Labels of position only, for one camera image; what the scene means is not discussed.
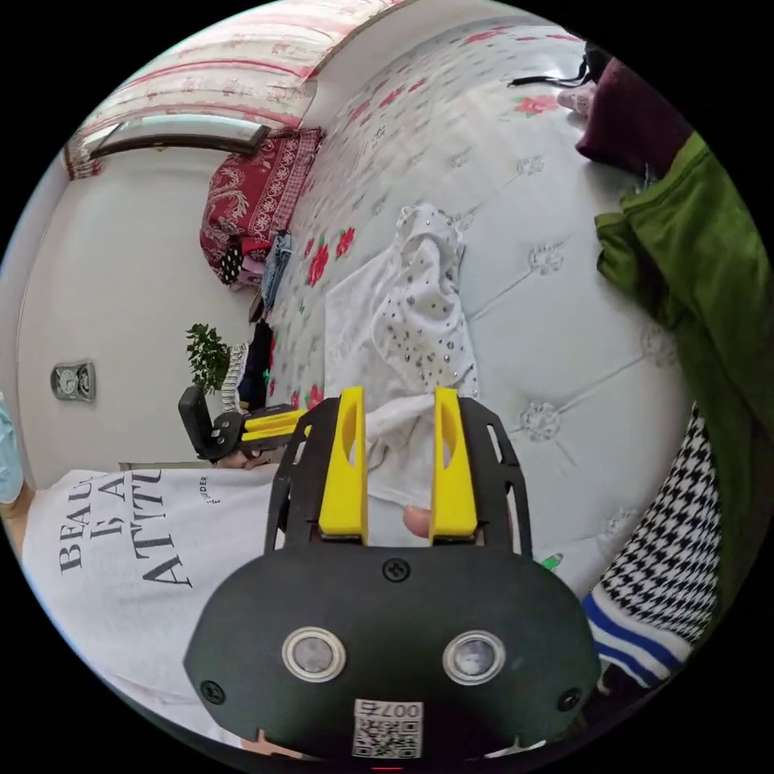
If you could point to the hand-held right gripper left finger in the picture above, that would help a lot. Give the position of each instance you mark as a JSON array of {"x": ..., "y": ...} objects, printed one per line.
[{"x": 346, "y": 478}]

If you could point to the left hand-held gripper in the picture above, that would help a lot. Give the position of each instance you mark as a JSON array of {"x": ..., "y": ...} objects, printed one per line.
[{"x": 227, "y": 432}]

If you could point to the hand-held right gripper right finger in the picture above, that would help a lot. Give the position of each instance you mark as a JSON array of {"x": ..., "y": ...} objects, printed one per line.
[{"x": 452, "y": 484}]

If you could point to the white short sleeve with rhinestones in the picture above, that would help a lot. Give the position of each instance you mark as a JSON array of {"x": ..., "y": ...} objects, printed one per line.
[{"x": 423, "y": 314}]

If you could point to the person's left hand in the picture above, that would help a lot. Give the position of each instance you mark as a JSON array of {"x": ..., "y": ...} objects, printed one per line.
[{"x": 249, "y": 462}]

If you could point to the person's right hand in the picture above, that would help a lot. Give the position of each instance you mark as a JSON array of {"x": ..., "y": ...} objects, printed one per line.
[{"x": 417, "y": 521}]

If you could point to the green plant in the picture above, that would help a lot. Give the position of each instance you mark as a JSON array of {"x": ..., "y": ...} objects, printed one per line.
[{"x": 208, "y": 357}]

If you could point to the small pile of clothes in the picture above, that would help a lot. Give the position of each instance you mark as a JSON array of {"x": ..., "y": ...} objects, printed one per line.
[{"x": 273, "y": 272}]

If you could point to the silver clock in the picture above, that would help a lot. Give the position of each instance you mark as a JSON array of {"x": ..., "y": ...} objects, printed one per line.
[{"x": 74, "y": 381}]

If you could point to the red patterned pillow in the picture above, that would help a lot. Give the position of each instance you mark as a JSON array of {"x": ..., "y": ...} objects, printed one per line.
[{"x": 257, "y": 193}]

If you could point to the pink floral curtain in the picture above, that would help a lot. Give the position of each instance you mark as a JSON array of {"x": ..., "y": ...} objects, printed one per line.
[{"x": 205, "y": 66}]

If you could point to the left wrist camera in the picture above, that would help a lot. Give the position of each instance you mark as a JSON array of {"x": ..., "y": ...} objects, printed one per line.
[{"x": 195, "y": 420}]

